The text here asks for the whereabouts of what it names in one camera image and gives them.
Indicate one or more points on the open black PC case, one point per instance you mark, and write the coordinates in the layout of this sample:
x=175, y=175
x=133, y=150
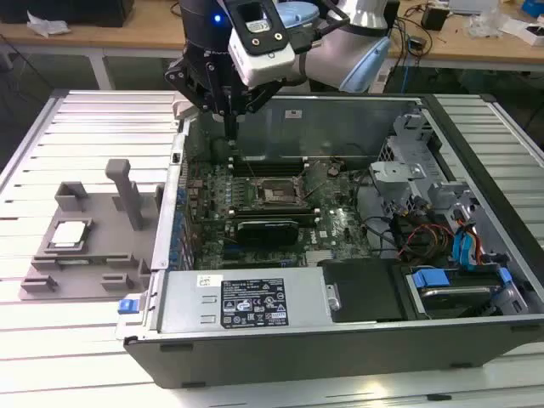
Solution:
x=297, y=361

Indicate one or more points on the crumpled white paper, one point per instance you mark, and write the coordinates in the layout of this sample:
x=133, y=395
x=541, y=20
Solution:
x=47, y=26

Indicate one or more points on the black plastic shroud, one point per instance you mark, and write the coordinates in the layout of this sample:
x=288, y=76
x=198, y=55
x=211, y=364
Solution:
x=361, y=293

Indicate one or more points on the green motherboard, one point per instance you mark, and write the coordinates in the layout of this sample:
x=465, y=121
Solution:
x=340, y=229

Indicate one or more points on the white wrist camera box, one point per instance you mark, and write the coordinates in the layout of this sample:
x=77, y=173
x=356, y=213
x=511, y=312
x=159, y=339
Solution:
x=263, y=64

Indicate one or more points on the grey plastic bracket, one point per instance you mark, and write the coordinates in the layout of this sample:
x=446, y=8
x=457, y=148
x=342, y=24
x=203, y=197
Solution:
x=180, y=108

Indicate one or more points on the coin cell battery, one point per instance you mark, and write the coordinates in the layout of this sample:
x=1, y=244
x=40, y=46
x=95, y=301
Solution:
x=333, y=171

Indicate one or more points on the silver power supply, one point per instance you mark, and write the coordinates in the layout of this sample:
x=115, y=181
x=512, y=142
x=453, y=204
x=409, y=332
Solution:
x=187, y=297

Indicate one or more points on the grey metal drive cage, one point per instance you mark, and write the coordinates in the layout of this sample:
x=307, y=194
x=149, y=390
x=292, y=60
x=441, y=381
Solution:
x=408, y=170

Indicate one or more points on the silver CPU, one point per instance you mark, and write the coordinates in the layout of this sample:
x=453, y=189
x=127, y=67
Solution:
x=70, y=233

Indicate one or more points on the large black box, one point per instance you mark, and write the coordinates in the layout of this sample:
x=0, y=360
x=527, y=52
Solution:
x=64, y=10

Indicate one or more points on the blue box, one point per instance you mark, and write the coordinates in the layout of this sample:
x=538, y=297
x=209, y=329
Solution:
x=535, y=8

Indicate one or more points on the small black adapter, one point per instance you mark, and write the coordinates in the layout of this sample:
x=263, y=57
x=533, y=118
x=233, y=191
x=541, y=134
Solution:
x=416, y=43

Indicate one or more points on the grey parts rack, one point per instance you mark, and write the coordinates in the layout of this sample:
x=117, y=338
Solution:
x=98, y=272

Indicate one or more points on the white cardboard box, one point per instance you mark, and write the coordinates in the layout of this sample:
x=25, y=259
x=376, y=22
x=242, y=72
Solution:
x=512, y=27

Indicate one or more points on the blue plastic clip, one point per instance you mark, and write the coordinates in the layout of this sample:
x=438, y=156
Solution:
x=505, y=275

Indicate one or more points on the small black box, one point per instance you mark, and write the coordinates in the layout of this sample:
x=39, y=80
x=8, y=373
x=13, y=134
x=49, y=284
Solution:
x=434, y=19

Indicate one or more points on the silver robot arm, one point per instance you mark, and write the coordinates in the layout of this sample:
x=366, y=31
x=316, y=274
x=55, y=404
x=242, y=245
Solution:
x=336, y=55

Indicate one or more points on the white flat device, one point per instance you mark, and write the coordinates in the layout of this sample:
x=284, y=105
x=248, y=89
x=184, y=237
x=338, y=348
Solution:
x=472, y=5

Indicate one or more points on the blue case latch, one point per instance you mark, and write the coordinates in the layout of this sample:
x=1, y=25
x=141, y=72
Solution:
x=127, y=307

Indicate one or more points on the CPU socket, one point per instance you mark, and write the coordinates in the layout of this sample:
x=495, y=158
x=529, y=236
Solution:
x=278, y=193

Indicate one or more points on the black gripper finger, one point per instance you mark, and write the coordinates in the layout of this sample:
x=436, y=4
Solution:
x=259, y=100
x=176, y=78

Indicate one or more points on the clear plastic bag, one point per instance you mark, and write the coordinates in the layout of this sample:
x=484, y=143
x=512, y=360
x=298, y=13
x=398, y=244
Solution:
x=484, y=23

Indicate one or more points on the black RAM slot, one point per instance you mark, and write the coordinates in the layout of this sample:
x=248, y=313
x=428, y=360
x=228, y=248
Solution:
x=272, y=209
x=276, y=216
x=272, y=171
x=272, y=162

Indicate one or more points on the black graphics card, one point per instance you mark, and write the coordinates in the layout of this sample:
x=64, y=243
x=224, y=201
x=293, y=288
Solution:
x=265, y=234

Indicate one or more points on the blue disk carrier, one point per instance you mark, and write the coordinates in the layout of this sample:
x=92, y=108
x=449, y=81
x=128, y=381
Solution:
x=429, y=278

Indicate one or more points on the wooden desk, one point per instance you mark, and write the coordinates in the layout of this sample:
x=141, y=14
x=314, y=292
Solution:
x=149, y=34

